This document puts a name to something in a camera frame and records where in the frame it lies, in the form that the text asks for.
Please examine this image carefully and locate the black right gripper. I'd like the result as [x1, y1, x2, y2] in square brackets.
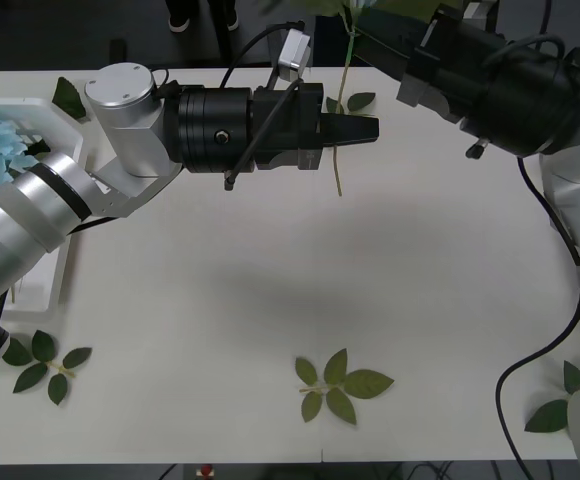
[358, 5, 476, 124]

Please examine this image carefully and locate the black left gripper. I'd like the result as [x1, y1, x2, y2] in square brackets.
[252, 81, 381, 172]

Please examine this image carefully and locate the loose green leaf twig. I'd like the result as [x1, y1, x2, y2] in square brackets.
[0, 329, 93, 407]
[323, 92, 376, 117]
[523, 359, 580, 434]
[294, 348, 395, 426]

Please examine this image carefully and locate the black furniture leg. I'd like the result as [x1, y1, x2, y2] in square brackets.
[208, 0, 235, 67]

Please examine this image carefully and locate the shallow white box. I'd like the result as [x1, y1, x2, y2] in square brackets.
[0, 97, 87, 325]

